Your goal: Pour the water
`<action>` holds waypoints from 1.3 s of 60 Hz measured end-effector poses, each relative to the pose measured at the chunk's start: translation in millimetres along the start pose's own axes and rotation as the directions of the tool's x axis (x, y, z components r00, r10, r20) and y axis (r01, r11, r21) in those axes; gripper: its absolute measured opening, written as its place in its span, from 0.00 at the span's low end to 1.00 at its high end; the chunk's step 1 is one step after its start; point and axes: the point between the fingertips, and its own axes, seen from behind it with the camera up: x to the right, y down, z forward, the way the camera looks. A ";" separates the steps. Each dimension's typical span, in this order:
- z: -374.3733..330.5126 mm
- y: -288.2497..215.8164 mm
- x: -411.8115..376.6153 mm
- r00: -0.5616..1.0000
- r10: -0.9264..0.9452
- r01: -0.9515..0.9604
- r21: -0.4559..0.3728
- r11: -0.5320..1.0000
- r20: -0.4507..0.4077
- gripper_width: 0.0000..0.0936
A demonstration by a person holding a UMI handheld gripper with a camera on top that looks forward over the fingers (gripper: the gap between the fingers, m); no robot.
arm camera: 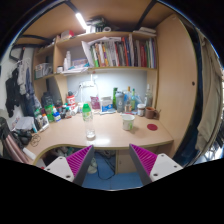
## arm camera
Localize beige hanging curtain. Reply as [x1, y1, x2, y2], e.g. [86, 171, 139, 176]
[196, 35, 222, 152]

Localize red round coaster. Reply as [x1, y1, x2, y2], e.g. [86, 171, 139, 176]
[147, 124, 158, 131]

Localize white bottle on shelf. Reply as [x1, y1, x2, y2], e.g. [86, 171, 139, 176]
[66, 51, 71, 69]

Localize green plastic container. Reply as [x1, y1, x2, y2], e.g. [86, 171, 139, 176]
[45, 105, 54, 122]

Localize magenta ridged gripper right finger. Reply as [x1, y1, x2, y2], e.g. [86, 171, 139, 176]
[129, 144, 182, 185]

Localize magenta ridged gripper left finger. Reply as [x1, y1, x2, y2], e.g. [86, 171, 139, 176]
[45, 145, 94, 186]

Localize grey lidded tumbler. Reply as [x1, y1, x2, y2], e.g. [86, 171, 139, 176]
[115, 91, 124, 112]

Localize clear bottle with green cap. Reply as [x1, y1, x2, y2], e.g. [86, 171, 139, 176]
[82, 103, 95, 139]

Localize red white canister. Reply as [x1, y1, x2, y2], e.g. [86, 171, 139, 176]
[66, 91, 75, 106]

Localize wooden desk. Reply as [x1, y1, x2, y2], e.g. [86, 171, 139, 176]
[27, 113, 173, 174]

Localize brown ceramic mug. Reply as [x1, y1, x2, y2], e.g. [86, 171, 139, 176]
[145, 107, 159, 119]

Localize white paper cup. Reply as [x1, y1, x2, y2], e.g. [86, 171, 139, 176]
[122, 114, 135, 131]

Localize wooden bookshelf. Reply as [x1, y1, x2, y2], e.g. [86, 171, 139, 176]
[33, 14, 198, 158]

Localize green glass bottle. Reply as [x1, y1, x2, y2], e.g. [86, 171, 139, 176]
[130, 88, 136, 111]

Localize clear spray bottle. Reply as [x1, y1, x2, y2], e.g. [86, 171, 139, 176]
[145, 84, 153, 107]

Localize ceiling strip light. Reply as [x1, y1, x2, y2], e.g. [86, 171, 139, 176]
[75, 13, 87, 30]

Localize pink snack pouch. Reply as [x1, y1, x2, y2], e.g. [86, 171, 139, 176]
[91, 97, 100, 110]

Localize hanging dark clothes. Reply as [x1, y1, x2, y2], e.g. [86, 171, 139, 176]
[5, 63, 35, 118]

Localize blue and white tissue pack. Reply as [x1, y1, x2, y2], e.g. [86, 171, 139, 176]
[101, 97, 113, 112]

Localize row of books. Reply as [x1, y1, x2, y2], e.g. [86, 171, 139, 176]
[82, 34, 156, 69]

